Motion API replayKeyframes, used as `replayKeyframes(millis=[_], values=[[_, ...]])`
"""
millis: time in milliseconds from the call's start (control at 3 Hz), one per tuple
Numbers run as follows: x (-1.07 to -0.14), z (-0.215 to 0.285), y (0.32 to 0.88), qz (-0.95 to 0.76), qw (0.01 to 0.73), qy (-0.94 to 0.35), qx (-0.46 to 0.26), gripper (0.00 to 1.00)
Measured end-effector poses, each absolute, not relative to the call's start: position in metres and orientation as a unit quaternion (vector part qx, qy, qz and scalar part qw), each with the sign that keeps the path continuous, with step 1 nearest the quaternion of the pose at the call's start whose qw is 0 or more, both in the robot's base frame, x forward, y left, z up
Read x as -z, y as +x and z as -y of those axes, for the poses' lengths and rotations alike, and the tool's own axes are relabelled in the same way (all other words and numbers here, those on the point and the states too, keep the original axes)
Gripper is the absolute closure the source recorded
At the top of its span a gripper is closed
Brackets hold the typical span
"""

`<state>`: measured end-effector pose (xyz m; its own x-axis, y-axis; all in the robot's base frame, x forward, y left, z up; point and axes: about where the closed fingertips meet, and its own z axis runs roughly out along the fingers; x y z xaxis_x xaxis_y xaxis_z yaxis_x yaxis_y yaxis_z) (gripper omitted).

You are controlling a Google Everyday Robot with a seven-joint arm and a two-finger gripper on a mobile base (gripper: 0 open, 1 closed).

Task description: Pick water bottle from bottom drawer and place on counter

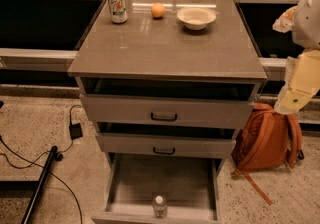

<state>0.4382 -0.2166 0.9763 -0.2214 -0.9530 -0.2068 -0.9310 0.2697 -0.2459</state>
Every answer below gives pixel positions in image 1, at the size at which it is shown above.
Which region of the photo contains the clear plastic water bottle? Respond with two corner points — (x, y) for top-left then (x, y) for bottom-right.
(153, 195), (168, 218)

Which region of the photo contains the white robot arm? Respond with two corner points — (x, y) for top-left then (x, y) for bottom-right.
(272, 0), (320, 114)

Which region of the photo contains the grey drawer cabinet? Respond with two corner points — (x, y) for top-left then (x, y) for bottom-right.
(67, 0), (268, 224)

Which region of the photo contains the middle grey drawer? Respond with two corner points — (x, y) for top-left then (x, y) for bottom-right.
(96, 134), (235, 159)

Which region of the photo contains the grey drawer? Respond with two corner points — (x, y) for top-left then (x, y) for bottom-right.
(80, 94), (253, 129)
(96, 134), (235, 159)
(91, 154), (221, 224)

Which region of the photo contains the top grey drawer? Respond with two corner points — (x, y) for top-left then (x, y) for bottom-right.
(80, 94), (253, 129)

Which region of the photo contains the bottom grey drawer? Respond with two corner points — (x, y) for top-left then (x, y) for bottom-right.
(91, 154), (221, 224)

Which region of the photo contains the white bowl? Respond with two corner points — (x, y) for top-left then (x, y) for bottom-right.
(177, 7), (216, 31)

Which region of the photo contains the orange fruit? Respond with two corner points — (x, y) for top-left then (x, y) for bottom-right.
(151, 3), (166, 18)

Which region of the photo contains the black power adapter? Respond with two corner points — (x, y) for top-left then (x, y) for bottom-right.
(69, 123), (83, 140)

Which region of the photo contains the white green soda can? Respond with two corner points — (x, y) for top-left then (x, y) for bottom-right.
(108, 0), (127, 24)

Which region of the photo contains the orange backpack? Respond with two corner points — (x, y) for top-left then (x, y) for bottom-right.
(231, 103), (304, 205)

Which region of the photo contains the black pole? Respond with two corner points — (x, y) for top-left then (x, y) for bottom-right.
(21, 146), (58, 224)

